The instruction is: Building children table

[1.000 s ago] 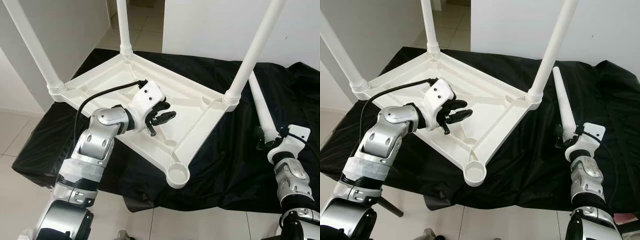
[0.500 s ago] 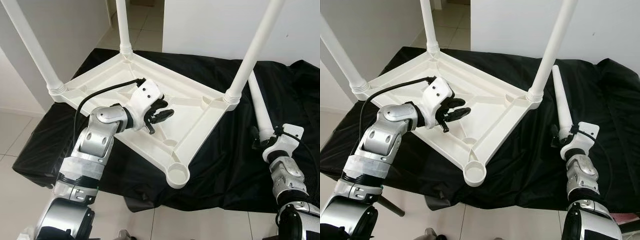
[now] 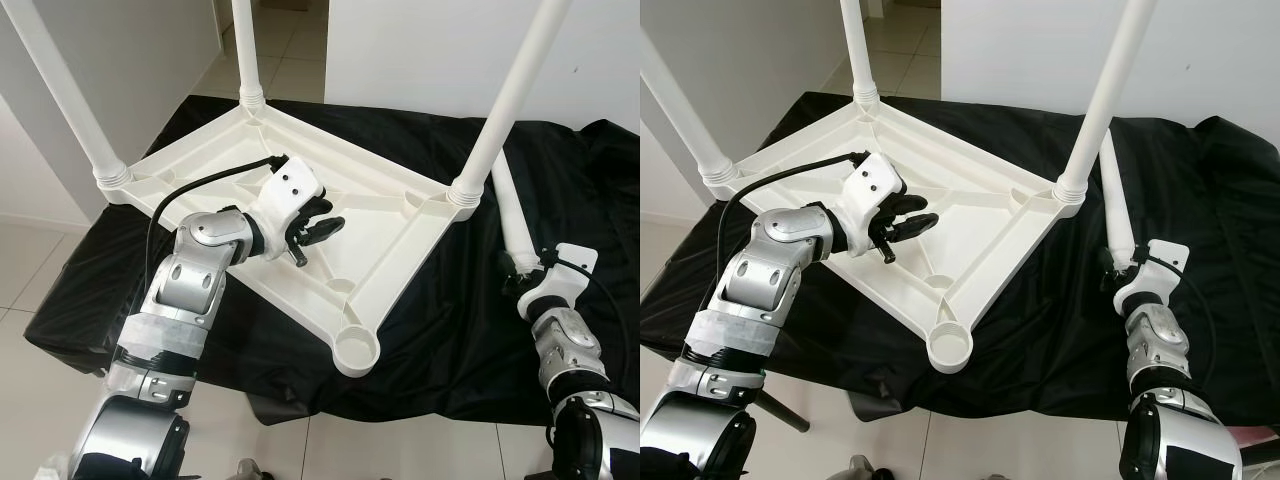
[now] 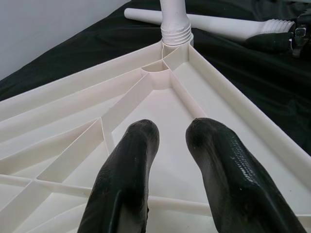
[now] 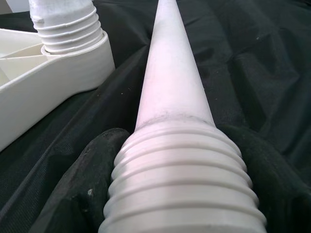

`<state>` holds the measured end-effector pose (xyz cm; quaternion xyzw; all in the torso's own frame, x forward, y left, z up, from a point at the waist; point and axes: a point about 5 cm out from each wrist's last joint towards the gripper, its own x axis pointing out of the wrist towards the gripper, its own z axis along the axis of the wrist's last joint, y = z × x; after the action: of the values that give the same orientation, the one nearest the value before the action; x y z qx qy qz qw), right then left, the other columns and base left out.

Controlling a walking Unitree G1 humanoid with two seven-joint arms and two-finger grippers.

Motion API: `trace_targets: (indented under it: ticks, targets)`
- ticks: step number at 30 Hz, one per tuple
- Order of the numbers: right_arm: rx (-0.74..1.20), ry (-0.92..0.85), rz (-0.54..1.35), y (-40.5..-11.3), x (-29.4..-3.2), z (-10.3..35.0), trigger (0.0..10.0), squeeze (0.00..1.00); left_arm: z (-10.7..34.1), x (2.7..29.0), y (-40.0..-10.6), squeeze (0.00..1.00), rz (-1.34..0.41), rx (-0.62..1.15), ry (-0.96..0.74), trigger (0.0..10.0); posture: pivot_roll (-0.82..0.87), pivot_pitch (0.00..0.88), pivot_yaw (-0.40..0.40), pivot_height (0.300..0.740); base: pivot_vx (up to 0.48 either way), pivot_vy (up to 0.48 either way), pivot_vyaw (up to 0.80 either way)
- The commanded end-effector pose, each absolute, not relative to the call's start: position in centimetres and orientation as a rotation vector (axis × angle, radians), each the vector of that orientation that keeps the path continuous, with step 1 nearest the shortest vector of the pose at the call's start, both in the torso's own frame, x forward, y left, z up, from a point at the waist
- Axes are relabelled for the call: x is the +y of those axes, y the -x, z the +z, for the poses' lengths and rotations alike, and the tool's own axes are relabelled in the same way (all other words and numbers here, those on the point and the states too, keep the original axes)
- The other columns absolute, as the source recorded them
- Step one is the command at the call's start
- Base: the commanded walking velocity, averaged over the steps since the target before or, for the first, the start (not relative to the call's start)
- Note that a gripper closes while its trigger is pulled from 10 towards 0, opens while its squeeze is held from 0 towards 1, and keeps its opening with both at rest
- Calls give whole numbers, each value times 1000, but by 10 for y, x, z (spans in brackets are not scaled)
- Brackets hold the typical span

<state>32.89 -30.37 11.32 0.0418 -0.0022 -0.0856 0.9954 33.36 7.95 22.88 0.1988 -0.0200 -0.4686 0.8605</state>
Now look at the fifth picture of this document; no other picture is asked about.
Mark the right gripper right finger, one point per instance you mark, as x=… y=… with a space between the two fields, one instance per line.
x=279 y=194

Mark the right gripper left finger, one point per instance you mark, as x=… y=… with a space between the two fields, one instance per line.
x=82 y=189

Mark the white plastic table top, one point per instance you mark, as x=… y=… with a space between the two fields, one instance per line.
x=48 y=80

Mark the white plastic table leg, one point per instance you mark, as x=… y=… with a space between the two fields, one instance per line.
x=65 y=24
x=170 y=97

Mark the black cloth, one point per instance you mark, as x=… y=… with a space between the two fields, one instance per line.
x=243 y=60

